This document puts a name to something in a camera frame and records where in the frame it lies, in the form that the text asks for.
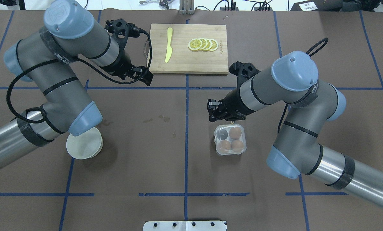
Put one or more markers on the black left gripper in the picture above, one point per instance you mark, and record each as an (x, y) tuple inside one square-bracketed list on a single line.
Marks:
[(118, 66)]

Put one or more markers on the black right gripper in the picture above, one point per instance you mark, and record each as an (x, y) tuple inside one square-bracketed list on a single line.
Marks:
[(234, 101)]

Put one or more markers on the clear plastic egg box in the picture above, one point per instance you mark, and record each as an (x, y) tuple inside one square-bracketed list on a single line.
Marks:
[(222, 133)]

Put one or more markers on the brown egg from bowl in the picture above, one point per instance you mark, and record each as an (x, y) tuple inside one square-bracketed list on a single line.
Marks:
[(224, 146)]

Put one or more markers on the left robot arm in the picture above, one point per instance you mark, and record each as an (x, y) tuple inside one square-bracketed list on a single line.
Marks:
[(70, 33)]

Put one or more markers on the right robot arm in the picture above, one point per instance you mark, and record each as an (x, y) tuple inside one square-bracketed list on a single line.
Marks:
[(294, 80)]

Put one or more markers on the brown egg in box rear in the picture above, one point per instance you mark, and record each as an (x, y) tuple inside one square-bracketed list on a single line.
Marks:
[(235, 133)]

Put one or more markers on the brown egg in box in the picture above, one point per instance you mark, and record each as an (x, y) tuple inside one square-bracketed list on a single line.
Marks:
[(235, 133), (237, 146)]

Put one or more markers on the brown egg in box front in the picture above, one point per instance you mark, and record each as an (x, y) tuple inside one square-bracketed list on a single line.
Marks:
[(237, 146)]

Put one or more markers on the yellow plastic knife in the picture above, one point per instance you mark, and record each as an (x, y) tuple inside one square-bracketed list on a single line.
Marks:
[(169, 49)]

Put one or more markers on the wooden cutting board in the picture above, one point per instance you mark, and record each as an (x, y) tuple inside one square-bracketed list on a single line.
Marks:
[(183, 60)]

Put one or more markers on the lemon slice leftmost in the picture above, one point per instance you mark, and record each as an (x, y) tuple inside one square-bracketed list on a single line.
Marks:
[(195, 44)]

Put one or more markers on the lemon slice rightmost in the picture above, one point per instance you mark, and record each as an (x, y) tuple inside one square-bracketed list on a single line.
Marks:
[(214, 45)]

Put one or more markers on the white bowl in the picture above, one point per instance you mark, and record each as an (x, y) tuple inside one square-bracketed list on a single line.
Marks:
[(86, 145)]

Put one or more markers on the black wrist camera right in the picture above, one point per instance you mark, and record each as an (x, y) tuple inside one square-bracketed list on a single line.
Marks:
[(243, 71)]

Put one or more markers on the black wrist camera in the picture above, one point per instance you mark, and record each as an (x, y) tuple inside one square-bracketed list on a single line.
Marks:
[(243, 71), (121, 27)]

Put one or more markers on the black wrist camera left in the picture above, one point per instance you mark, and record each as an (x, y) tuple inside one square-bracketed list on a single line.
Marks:
[(121, 27)]

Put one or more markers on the aluminium camera post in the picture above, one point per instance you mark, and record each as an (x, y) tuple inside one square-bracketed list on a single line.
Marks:
[(186, 7)]

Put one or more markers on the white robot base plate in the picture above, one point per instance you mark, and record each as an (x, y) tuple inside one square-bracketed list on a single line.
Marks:
[(196, 225)]

